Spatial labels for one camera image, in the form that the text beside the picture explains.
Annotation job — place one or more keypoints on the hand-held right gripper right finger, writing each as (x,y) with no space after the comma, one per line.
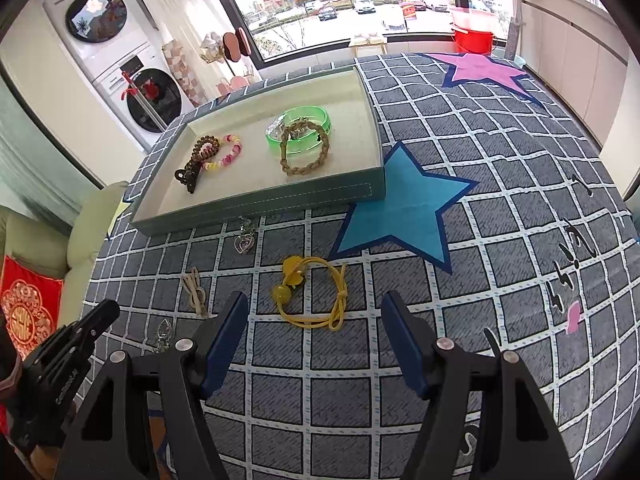
(407,345)

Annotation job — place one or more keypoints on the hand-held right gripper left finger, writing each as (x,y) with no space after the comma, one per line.
(222,345)

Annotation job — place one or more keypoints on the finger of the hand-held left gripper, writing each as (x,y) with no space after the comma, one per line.
(90,325)

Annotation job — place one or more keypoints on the grey-green jewelry tray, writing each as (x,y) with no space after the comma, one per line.
(250,200)

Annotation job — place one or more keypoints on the black hair claw clip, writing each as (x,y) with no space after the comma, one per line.
(187,177)

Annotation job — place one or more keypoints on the small silver pendant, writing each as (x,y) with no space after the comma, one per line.
(162,332)

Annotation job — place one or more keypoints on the red patterned cushion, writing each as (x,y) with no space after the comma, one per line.
(30,305)

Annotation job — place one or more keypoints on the cream sofa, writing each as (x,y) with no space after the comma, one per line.
(35,240)

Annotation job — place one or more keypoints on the silver heart pendant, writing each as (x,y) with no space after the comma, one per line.
(245,240)

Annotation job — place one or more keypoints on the grey checked star bedsheet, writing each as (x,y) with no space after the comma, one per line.
(500,260)

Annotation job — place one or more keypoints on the pole with red ribbon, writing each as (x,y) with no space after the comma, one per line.
(145,105)

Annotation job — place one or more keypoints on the pink checked bag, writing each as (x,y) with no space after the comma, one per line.
(182,70)

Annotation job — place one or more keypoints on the white flower ornament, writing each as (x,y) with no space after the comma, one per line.
(212,47)

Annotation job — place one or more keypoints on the pink oval paddle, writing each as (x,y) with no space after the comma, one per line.
(232,47)

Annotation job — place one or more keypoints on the white shoes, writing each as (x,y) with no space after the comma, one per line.
(369,39)

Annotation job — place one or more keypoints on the white dryer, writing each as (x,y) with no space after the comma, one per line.
(95,15)

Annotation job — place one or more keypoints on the red plastic basin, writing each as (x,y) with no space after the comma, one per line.
(472,40)

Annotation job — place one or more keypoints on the white low cabinet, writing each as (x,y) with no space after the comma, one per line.
(575,60)

